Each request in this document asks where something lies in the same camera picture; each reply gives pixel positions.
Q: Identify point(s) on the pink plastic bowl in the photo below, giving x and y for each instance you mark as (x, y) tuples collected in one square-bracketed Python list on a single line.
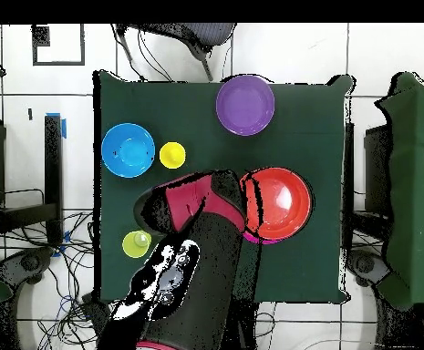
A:
[(259, 240)]

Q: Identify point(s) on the orange plastic bowl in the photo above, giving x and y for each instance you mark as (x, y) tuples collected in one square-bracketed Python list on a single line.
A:
[(288, 218)]

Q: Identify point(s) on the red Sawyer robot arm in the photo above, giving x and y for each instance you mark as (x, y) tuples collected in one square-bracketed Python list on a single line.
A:
[(189, 197)]

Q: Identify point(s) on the yellow plastic cup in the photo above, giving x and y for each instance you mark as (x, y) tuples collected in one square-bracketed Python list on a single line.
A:
[(172, 155)]

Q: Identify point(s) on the dark green table cloth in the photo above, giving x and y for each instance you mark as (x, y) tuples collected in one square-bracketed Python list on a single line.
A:
[(197, 109)]

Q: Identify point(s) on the large light blue bowl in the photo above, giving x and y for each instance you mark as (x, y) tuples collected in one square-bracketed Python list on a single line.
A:
[(127, 150)]

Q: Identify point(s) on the purple plastic bowl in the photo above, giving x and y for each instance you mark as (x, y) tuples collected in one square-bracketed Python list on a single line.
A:
[(245, 105)]

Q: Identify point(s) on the translucent yellow-green plastic cup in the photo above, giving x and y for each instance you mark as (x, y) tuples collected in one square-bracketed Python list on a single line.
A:
[(133, 248)]

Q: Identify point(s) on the grey office chair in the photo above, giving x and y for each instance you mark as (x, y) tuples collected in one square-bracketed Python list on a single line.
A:
[(211, 34)]

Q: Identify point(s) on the black power strip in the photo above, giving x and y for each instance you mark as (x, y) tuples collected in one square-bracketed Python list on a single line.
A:
[(95, 311)]

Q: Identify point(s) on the black floor device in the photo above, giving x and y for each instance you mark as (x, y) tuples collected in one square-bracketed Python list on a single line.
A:
[(25, 264), (366, 266)]

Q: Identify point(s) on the black metal frame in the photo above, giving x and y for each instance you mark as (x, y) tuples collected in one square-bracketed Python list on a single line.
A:
[(377, 164), (53, 164)]

